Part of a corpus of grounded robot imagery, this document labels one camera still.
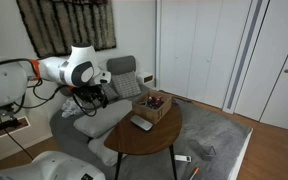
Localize white bedside wall shelf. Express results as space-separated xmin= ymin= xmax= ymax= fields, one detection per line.
xmin=136 ymin=72 xmax=154 ymax=85

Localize dark wooden oval table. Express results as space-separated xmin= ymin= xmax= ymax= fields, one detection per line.
xmin=104 ymin=102 xmax=182 ymax=180

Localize dark wire triangle stand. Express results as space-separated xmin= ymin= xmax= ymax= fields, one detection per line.
xmin=202 ymin=146 xmax=216 ymax=161

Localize white remote on bed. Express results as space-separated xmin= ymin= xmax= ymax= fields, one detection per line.
xmin=174 ymin=155 xmax=192 ymax=162

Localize dark woven wall hanging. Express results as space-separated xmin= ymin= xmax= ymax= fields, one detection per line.
xmin=16 ymin=0 xmax=117 ymax=58

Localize crumpled white patterned cloth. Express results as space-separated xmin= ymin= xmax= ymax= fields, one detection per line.
xmin=61 ymin=97 xmax=82 ymax=118

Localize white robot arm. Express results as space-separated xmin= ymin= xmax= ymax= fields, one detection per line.
xmin=0 ymin=45 xmax=105 ymax=180

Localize cardboard box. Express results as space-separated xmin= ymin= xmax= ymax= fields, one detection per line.
xmin=132 ymin=91 xmax=172 ymax=124

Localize grey bed with mattress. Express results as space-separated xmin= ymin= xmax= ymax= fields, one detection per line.
xmin=50 ymin=100 xmax=252 ymax=180

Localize grey plaid pillow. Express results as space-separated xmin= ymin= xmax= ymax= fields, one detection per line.
xmin=112 ymin=71 xmax=141 ymax=98
xmin=102 ymin=84 xmax=119 ymax=101

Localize grey plaid left pillow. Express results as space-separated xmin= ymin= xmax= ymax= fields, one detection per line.
xmin=102 ymin=84 xmax=119 ymax=101

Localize black cable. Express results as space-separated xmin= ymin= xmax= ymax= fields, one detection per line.
xmin=0 ymin=115 xmax=35 ymax=162

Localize white wardrobe doors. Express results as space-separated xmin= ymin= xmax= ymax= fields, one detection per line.
xmin=157 ymin=0 xmax=288 ymax=129

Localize grey right headrest cushion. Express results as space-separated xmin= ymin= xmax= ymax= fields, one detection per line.
xmin=106 ymin=55 xmax=136 ymax=75

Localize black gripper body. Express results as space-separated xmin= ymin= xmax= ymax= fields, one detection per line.
xmin=72 ymin=85 xmax=108 ymax=108

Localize white lower pillow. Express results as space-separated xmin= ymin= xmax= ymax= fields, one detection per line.
xmin=88 ymin=129 xmax=118 ymax=167

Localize grey remote on table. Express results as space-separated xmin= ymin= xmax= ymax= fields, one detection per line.
xmin=131 ymin=115 xmax=153 ymax=131

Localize grey plaid right pillow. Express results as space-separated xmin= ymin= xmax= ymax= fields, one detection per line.
xmin=112 ymin=71 xmax=141 ymax=98

